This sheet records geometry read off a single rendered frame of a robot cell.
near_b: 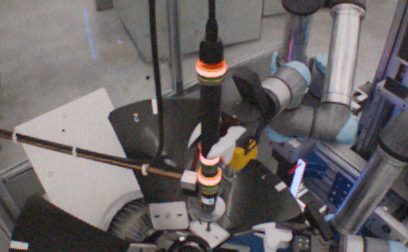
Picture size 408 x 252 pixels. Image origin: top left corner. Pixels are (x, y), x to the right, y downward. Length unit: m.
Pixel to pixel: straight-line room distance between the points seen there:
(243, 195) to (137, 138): 0.31
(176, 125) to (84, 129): 0.29
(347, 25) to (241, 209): 0.53
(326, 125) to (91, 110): 0.60
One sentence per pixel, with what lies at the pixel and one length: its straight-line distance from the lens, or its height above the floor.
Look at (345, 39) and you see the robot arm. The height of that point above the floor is 1.52.
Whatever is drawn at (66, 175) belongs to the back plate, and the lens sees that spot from 0.96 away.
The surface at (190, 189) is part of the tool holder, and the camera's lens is 0.72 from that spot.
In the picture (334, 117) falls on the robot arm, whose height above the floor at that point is 1.39.
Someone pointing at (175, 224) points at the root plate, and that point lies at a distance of 0.81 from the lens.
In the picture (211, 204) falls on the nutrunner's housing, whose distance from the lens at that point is 0.74.
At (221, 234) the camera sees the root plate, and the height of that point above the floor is 1.19.
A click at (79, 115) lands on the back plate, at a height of 1.33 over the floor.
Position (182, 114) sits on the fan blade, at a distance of 0.78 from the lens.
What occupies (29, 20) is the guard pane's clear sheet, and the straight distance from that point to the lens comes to 1.16.
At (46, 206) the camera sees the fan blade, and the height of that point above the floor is 1.41.
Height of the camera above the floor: 1.92
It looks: 42 degrees down
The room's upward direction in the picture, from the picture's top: straight up
